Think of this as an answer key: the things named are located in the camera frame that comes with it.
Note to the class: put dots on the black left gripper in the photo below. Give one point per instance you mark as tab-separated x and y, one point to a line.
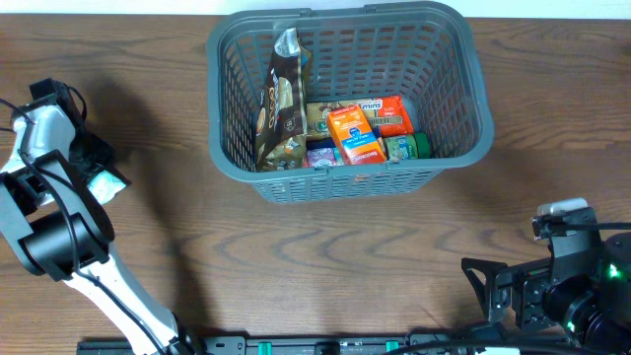
87	171

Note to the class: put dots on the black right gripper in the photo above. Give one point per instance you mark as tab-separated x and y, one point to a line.
500	294

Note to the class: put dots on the light green packet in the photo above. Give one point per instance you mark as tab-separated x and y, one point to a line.
103	184

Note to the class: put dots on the green lid jar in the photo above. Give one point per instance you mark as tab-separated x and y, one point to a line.
408	147

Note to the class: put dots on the Nescafe Gold coffee bag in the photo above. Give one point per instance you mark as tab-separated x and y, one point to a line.
282	125

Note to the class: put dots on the San Remo spaghetti packet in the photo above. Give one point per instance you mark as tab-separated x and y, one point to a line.
387	115

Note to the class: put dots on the orange Redoxon box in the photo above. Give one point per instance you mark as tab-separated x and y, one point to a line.
354	137

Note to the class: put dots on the Kleenex tissue multipack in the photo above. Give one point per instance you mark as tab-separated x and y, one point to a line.
324	153

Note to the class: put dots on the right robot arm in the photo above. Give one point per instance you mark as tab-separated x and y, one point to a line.
586	291

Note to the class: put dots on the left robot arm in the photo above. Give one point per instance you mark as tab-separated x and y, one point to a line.
53	189

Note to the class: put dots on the grey plastic basket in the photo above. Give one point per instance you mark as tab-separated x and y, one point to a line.
422	51

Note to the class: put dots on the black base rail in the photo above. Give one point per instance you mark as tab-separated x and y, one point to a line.
239	345

